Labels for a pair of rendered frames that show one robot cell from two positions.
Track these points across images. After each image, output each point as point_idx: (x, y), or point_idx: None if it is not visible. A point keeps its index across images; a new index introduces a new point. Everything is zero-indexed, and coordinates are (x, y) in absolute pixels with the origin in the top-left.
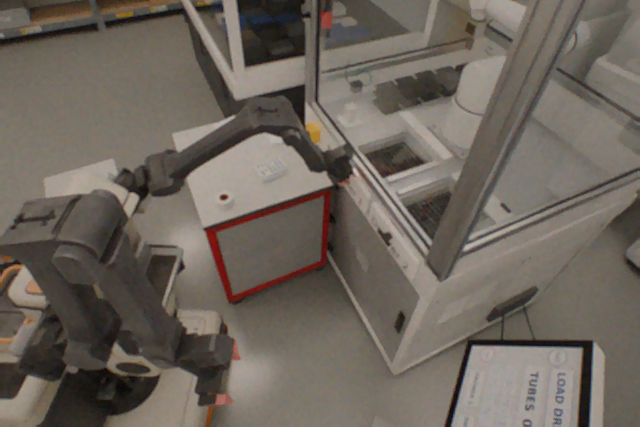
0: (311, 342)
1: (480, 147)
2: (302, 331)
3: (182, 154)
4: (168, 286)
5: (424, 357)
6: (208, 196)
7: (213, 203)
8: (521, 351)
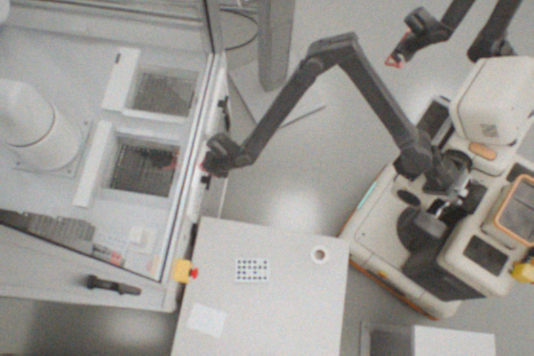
0: (271, 203)
1: None
2: (273, 215)
3: (404, 117)
4: (419, 119)
5: None
6: (330, 276)
7: (329, 263)
8: None
